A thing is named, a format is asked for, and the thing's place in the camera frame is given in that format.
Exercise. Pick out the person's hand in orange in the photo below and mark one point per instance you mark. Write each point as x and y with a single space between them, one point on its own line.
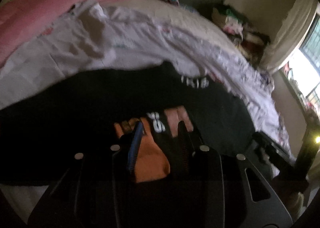
149 161

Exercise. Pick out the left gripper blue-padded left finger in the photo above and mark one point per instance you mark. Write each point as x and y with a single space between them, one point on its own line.
86 195

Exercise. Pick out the black garment with white lettering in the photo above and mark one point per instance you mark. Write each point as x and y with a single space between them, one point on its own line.
42 135

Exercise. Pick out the window with green grille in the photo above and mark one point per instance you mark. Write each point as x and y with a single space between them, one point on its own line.
302 69

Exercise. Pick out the cream mattress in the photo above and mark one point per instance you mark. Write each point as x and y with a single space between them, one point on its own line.
194 23

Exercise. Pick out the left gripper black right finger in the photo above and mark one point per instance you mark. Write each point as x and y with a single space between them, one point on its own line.
229 191

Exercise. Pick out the pile of mixed clothes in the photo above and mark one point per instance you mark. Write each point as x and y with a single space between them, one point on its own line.
248 40

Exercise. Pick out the white printed bed sheet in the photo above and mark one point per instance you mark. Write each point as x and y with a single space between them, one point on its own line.
90 37

